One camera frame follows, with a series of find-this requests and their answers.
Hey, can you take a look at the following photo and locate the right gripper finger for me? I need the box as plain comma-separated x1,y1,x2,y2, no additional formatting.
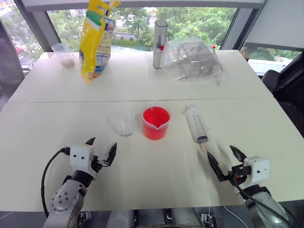
229,145,247,165
206,151,229,183

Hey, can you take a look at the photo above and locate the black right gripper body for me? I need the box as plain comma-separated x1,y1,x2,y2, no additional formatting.
225,165,252,185

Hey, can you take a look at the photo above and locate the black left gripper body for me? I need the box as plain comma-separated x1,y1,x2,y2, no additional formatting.
91,155,105,178

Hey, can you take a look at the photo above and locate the small clear plastic cup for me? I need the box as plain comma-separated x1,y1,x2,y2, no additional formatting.
111,107,136,138

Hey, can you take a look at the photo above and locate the large clear plastic syringe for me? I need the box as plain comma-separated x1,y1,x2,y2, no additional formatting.
182,104,211,155

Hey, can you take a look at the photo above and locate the red liquid beaker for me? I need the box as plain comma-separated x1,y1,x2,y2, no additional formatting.
142,106,172,141

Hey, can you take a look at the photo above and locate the clear measuring cup with powder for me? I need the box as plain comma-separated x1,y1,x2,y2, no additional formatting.
51,43,76,69

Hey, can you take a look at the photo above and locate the grey rounded shape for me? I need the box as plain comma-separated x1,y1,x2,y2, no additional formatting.
107,209,135,228

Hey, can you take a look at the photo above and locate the black office chair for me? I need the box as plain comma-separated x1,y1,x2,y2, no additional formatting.
261,50,304,139

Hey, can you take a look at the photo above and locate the yellow snack bag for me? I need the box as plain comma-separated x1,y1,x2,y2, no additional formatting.
78,0,122,84

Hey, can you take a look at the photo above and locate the dark chair back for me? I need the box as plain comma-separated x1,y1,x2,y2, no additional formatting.
0,20,26,98

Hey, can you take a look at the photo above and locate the tall silver canister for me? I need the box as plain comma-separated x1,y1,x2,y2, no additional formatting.
152,19,169,70

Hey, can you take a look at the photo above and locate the white roller blind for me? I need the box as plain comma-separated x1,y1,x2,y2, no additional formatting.
245,0,304,52

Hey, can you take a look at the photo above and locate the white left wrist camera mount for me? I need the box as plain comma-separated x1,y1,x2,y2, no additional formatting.
69,143,99,179

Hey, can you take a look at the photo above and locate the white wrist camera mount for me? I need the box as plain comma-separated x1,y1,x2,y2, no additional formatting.
69,143,99,179
242,156,271,185

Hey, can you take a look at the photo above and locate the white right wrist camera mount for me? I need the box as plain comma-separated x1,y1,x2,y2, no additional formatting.
242,156,271,185

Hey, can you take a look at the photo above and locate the thin white cable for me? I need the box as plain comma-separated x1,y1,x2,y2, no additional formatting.
222,205,248,228

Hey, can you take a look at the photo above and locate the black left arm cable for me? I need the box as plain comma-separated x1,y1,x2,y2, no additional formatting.
40,147,72,218

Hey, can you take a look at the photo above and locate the clear bag with wire rack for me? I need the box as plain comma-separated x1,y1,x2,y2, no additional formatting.
161,37,227,86

